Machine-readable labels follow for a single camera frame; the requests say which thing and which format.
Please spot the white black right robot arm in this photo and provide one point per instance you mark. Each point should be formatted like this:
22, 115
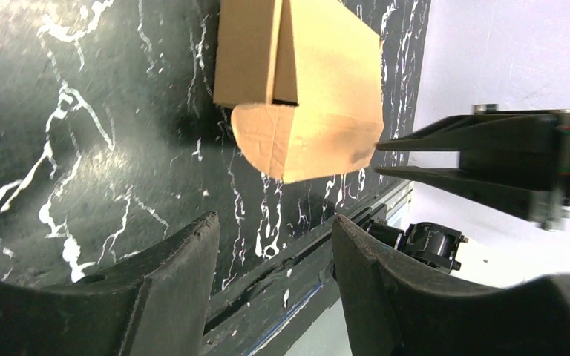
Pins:
502, 249

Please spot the brown cardboard paper box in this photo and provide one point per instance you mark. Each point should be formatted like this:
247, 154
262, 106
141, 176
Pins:
303, 82

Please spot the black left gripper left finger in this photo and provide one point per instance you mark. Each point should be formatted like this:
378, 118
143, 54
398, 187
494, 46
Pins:
153, 303

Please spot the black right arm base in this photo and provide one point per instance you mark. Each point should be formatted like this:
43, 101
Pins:
430, 243

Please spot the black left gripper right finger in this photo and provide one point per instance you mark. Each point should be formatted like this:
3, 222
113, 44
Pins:
395, 305

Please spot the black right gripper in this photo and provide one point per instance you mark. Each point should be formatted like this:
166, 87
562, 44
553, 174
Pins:
516, 162

